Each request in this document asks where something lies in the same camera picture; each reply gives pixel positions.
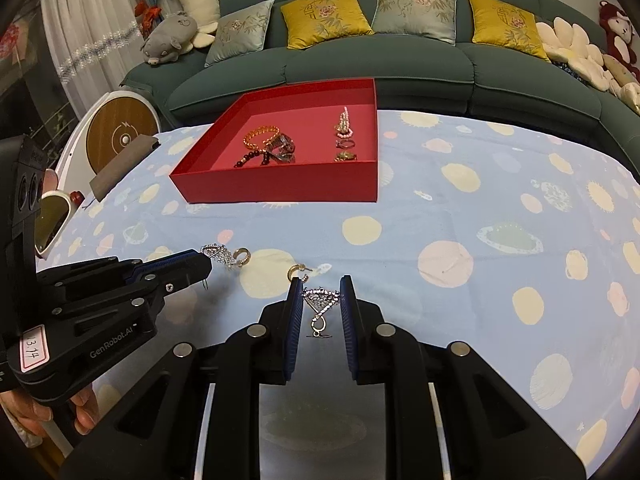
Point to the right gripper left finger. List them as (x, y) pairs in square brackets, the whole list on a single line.
[(195, 413)]

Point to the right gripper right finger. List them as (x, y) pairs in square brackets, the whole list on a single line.
[(448, 413)]

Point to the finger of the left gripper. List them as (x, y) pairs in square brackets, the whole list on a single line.
[(129, 312), (165, 265)]

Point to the gold hoop earring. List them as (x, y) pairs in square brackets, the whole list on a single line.
[(241, 257), (300, 271)]

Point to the gold cuff bangle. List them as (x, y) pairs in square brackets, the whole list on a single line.
[(260, 137)]

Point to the gold brooch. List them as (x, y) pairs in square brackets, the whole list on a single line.
[(345, 156)]

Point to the person's hand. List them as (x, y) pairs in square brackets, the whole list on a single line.
[(31, 415)]

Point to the white mouse-ear mirror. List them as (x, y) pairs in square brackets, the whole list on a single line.
[(56, 209)]

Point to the brown notebook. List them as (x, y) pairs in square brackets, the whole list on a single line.
[(121, 165)]

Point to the round wooden white appliance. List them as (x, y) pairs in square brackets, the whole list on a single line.
[(108, 127)]

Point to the blue planet tablecloth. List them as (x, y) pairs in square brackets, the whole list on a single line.
[(523, 245)]

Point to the red shallow box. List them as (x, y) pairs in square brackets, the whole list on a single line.
[(311, 142)]

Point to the grey pig plush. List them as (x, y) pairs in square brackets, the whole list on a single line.
[(172, 37)]

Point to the red orange plush toy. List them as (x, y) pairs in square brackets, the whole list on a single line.
[(147, 17)]

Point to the white curtain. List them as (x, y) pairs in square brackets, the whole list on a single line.
[(93, 45)]

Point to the grey-green embroidered cushion left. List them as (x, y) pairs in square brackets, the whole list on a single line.
[(240, 32)]

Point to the grey-green embroidered cushion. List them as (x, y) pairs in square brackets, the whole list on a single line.
[(240, 32), (435, 19)]

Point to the yellow embroidered cushion left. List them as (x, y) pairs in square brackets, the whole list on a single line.
[(311, 22)]

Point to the yellow embroidered cushion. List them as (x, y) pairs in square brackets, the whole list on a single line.
[(501, 24), (311, 22)]

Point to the cream satin cushion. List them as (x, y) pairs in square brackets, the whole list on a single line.
[(623, 84)]

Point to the green curved sofa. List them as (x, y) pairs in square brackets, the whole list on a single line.
[(410, 73)]

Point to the cream flower cushion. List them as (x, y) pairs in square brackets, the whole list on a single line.
[(569, 44)]

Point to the yellow embroidered cushion right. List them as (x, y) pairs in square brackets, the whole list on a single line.
[(501, 24)]

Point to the grey-green embroidered cushion right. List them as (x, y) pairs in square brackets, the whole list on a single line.
[(435, 19)]

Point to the red monkey plush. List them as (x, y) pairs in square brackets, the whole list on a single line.
[(619, 32)]

